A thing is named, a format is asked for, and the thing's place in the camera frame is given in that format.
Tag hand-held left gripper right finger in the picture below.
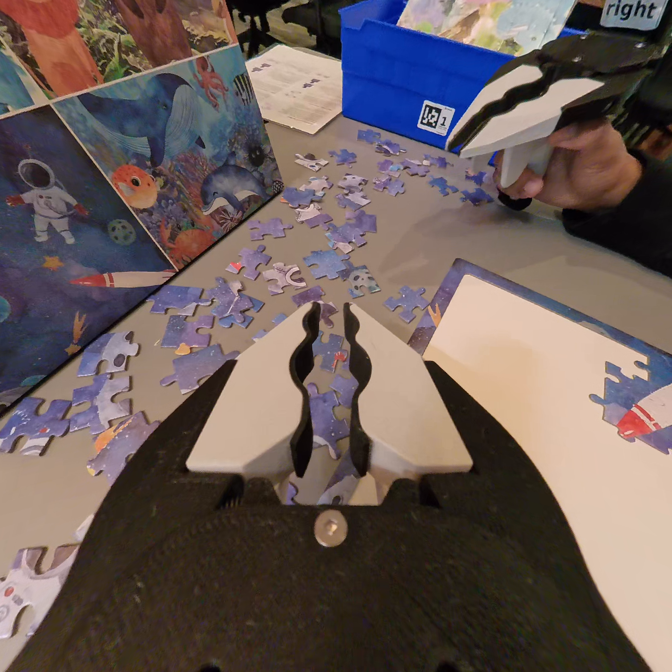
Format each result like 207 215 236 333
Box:
342 302 473 506

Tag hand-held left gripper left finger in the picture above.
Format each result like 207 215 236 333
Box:
186 302 322 504

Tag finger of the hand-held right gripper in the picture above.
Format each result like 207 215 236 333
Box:
446 64 553 151
459 78 606 157

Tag space puzzle frame tray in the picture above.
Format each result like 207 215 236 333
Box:
407 258 672 672

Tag puzzle pieces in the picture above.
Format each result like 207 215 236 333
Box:
0 128 497 641

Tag assembled rocket puzzle section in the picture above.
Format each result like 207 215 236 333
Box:
589 359 672 455

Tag person's right forearm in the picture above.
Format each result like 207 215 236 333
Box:
562 142 672 279

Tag person's right hand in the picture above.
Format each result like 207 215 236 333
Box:
517 122 645 213

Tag dinosaur puzzle board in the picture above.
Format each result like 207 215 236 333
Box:
396 0 578 56

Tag blue bin with white tag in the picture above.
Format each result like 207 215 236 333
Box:
338 0 589 165

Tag printed paper sheet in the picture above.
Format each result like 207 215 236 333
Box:
246 44 343 135

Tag four-picture puzzle reference board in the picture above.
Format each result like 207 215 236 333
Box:
0 0 284 405

